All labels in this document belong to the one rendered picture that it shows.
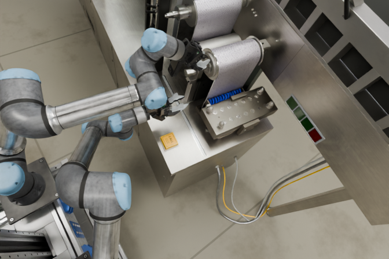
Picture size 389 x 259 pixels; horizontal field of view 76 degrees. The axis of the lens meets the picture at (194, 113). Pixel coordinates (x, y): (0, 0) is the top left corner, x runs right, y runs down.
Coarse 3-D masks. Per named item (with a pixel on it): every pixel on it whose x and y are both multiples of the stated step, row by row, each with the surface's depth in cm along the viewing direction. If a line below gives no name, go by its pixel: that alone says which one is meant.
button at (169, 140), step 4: (172, 132) 130; (164, 136) 128; (168, 136) 128; (172, 136) 129; (164, 140) 127; (168, 140) 127; (172, 140) 128; (176, 140) 128; (164, 144) 126; (168, 144) 126; (172, 144) 127; (176, 144) 127; (168, 148) 127
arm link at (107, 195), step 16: (96, 176) 78; (112, 176) 79; (128, 176) 82; (80, 192) 75; (96, 192) 76; (112, 192) 76; (128, 192) 79; (80, 208) 78; (96, 208) 77; (112, 208) 77; (128, 208) 80; (96, 224) 80; (112, 224) 80; (96, 240) 81; (112, 240) 81; (96, 256) 81; (112, 256) 83
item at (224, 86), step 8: (248, 72) 126; (224, 80) 120; (232, 80) 125; (240, 80) 130; (216, 88) 124; (224, 88) 129; (232, 88) 134; (240, 88) 140; (208, 96) 128; (216, 96) 133
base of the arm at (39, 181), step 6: (36, 174) 115; (36, 180) 111; (42, 180) 115; (36, 186) 110; (42, 186) 114; (30, 192) 107; (36, 192) 111; (42, 192) 114; (12, 198) 106; (18, 198) 105; (24, 198) 107; (30, 198) 109; (36, 198) 112; (18, 204) 109; (24, 204) 110
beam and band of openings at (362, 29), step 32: (288, 0) 104; (320, 0) 91; (320, 32) 104; (352, 32) 85; (384, 32) 80; (352, 64) 96; (384, 64) 79; (352, 96) 93; (384, 96) 90; (384, 128) 86
